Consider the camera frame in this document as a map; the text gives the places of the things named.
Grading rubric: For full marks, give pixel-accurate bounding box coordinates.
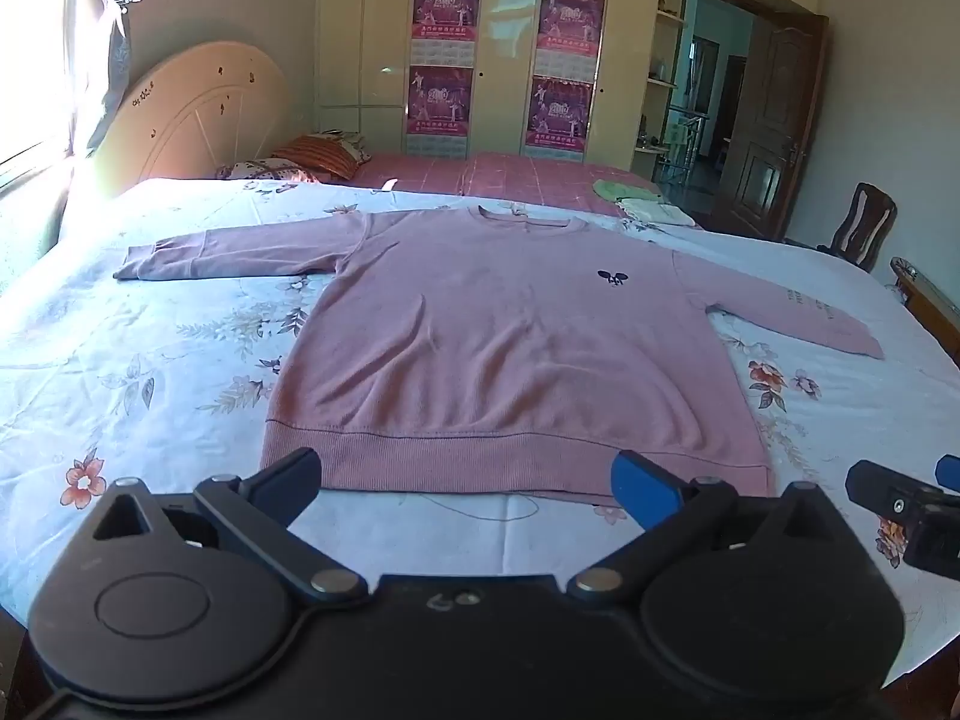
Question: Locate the cream bed headboard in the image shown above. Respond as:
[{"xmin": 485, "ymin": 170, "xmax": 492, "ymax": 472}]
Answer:
[{"xmin": 90, "ymin": 41, "xmax": 295, "ymax": 200}]

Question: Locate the grey curtain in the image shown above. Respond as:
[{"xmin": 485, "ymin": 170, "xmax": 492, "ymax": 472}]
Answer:
[{"xmin": 64, "ymin": 0, "xmax": 140, "ymax": 160}]

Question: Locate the floral bed sheet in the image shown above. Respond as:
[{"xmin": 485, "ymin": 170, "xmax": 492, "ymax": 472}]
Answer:
[{"xmin": 0, "ymin": 178, "xmax": 960, "ymax": 691}]

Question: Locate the purple wall poster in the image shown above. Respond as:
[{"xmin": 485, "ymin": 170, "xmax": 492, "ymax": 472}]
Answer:
[
  {"xmin": 411, "ymin": 0, "xmax": 482, "ymax": 65},
  {"xmin": 406, "ymin": 65, "xmax": 474, "ymax": 155},
  {"xmin": 526, "ymin": 75, "xmax": 594, "ymax": 166},
  {"xmin": 535, "ymin": 0, "xmax": 606, "ymax": 80}
]

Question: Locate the folded white cloth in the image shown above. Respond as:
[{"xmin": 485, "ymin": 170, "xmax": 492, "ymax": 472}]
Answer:
[{"xmin": 616, "ymin": 197, "xmax": 698, "ymax": 228}]

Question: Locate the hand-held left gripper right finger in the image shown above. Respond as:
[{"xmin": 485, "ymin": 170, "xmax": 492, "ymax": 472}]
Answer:
[{"xmin": 568, "ymin": 450, "xmax": 856, "ymax": 605}]

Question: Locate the window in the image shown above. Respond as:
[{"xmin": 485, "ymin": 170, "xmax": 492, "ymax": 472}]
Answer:
[{"xmin": 0, "ymin": 0, "xmax": 80, "ymax": 170}]

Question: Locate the folded green cloth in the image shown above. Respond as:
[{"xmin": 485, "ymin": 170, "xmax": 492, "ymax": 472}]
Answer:
[{"xmin": 592, "ymin": 178, "xmax": 662, "ymax": 204}]

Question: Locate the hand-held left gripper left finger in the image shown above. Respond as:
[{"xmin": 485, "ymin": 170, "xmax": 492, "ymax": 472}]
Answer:
[{"xmin": 91, "ymin": 447, "xmax": 370, "ymax": 607}]

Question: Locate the dark wooden chair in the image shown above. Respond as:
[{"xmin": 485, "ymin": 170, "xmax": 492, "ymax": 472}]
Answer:
[{"xmin": 816, "ymin": 182, "xmax": 899, "ymax": 273}]

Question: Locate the floral pillow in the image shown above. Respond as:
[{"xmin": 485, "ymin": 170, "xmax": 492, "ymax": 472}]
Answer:
[{"xmin": 216, "ymin": 157, "xmax": 320, "ymax": 185}]

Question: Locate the brown wooden door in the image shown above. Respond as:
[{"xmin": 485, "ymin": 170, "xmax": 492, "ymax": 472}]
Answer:
[{"xmin": 709, "ymin": 11, "xmax": 830, "ymax": 241}]

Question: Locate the pink sweater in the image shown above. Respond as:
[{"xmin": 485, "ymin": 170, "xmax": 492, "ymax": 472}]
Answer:
[{"xmin": 112, "ymin": 204, "xmax": 886, "ymax": 509}]

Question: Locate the cream wardrobe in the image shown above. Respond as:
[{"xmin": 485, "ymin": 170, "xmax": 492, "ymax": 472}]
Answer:
[{"xmin": 316, "ymin": 0, "xmax": 687, "ymax": 182}]

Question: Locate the orange striped pillow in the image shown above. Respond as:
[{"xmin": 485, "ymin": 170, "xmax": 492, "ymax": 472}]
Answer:
[{"xmin": 271, "ymin": 133, "xmax": 372, "ymax": 182}]

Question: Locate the wooden bed frame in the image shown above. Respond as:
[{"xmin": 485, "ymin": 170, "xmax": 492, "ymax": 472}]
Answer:
[{"xmin": 889, "ymin": 257, "xmax": 960, "ymax": 362}]

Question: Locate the pink checked bed sheet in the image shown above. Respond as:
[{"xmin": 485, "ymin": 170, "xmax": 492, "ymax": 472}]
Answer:
[{"xmin": 349, "ymin": 150, "xmax": 668, "ymax": 218}]

